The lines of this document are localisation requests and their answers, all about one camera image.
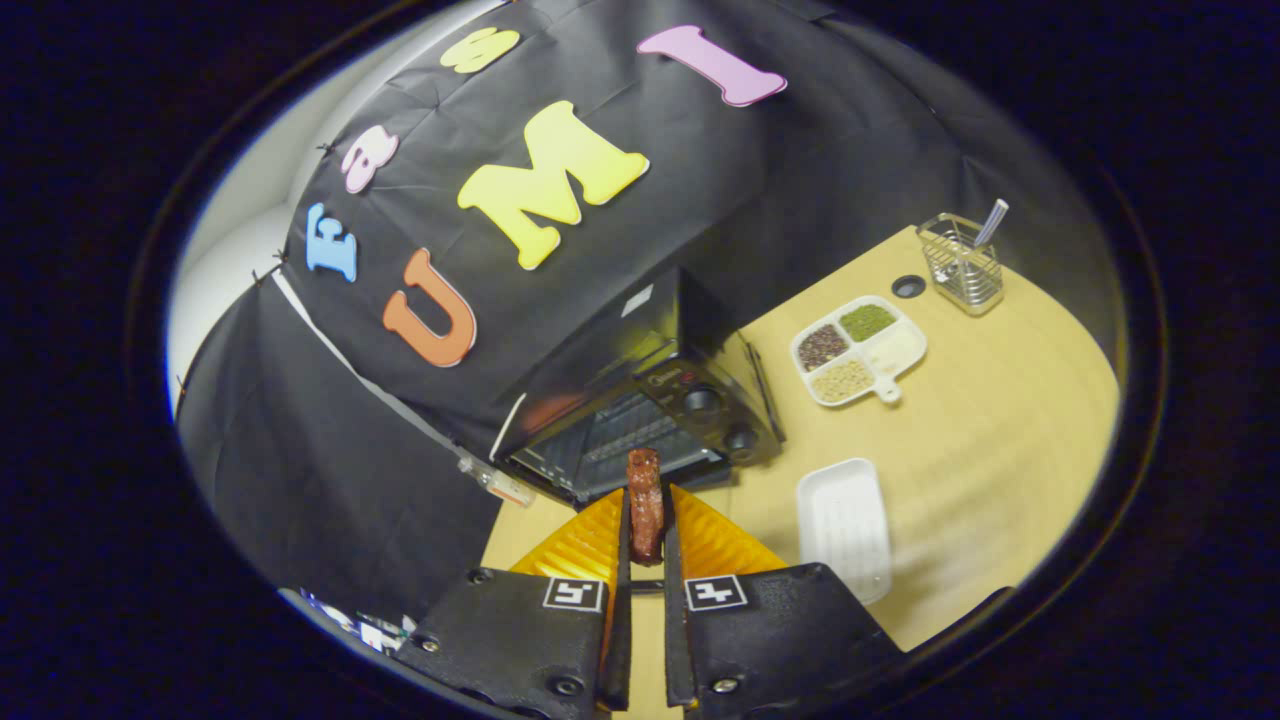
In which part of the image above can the small clear bottle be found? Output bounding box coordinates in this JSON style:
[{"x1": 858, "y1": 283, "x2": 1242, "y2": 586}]
[{"x1": 458, "y1": 455, "x2": 537, "y2": 509}]

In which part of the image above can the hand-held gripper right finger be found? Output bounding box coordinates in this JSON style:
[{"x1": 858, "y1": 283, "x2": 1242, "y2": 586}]
[{"x1": 662, "y1": 484, "x2": 906, "y2": 713}]

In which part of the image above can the red meat slice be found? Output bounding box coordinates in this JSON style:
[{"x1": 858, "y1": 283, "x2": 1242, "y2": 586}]
[{"x1": 626, "y1": 448, "x2": 669, "y2": 567}]

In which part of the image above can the metal wire utensil holder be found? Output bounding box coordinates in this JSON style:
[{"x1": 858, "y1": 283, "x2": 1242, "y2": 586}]
[{"x1": 916, "y1": 212, "x2": 1005, "y2": 317}]

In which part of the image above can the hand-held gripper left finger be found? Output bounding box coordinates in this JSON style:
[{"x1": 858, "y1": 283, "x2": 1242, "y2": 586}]
[{"x1": 395, "y1": 485, "x2": 633, "y2": 716}]

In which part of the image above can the black toaster oven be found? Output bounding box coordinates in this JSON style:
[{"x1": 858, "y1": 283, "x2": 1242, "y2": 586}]
[{"x1": 490, "y1": 265, "x2": 788, "y2": 506}]

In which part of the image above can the white divided dish with grains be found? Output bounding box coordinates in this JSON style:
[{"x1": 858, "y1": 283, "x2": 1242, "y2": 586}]
[{"x1": 790, "y1": 296, "x2": 928, "y2": 409}]

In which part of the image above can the pale handled utensil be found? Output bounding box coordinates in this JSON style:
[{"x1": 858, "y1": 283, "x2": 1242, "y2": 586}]
[{"x1": 972, "y1": 198, "x2": 1011, "y2": 249}]

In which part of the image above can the white ribbed tray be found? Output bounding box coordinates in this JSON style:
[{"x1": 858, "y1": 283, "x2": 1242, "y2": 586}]
[{"x1": 796, "y1": 458, "x2": 893, "y2": 606}]

